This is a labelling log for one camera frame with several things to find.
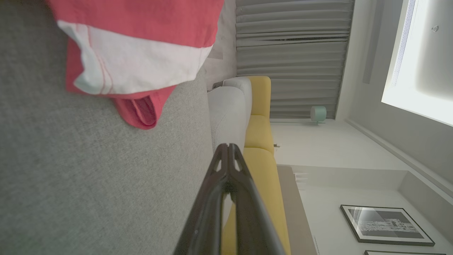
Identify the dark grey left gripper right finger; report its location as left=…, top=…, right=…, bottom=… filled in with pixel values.
left=228, top=143, right=287, bottom=255

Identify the white router with antennas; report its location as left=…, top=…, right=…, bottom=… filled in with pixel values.
left=294, top=172, right=309, bottom=191

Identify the black framed wall picture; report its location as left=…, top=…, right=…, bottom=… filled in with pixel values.
left=340, top=204, right=435, bottom=247
left=365, top=250, right=447, bottom=255

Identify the red and white basketball jersey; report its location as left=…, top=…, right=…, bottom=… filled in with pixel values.
left=46, top=0, right=225, bottom=130

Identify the grey sofa seat cushion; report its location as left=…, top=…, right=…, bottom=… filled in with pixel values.
left=223, top=77, right=253, bottom=117
left=208, top=86, right=247, bottom=153

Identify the mint green floor lamp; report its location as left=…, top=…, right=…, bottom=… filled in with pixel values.
left=271, top=106, right=327, bottom=125

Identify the grey pleated curtain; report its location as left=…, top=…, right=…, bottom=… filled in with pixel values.
left=235, top=0, right=355, bottom=39
left=236, top=37, right=349, bottom=119

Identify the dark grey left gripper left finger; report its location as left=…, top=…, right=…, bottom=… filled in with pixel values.
left=173, top=143, right=230, bottom=255

